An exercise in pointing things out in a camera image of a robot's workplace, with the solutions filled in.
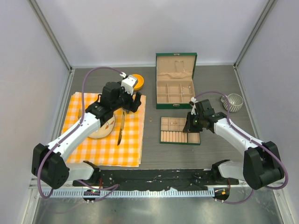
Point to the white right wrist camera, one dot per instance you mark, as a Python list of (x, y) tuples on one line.
[(192, 103)]

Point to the beige bird pattern plate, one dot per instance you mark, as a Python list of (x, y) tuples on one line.
[(105, 130)]

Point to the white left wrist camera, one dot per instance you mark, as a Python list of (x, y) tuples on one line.
[(128, 83)]

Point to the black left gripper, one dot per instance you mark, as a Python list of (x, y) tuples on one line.
[(132, 106)]

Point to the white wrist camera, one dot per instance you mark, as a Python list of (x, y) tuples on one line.
[(128, 83), (192, 103)]

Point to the orange white checkered cloth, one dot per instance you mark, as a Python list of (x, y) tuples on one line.
[(105, 151)]

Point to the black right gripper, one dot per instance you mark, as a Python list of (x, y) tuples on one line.
[(189, 128)]

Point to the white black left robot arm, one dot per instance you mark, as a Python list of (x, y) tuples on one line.
[(49, 162)]

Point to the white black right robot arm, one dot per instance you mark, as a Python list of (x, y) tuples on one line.
[(261, 163)]

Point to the green jewelry tray insert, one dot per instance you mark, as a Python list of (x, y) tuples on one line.
[(171, 132)]

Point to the white slotted cable duct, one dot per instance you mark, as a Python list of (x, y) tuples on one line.
[(88, 193)]

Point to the orange bowl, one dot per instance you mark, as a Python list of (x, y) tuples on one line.
[(140, 82)]

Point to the green jewelry box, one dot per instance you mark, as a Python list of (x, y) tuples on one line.
[(174, 80)]

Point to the black handled knife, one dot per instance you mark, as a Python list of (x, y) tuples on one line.
[(121, 128)]

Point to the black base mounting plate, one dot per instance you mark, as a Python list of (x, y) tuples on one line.
[(159, 179)]

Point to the grey striped mug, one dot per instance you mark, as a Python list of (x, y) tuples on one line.
[(234, 104)]

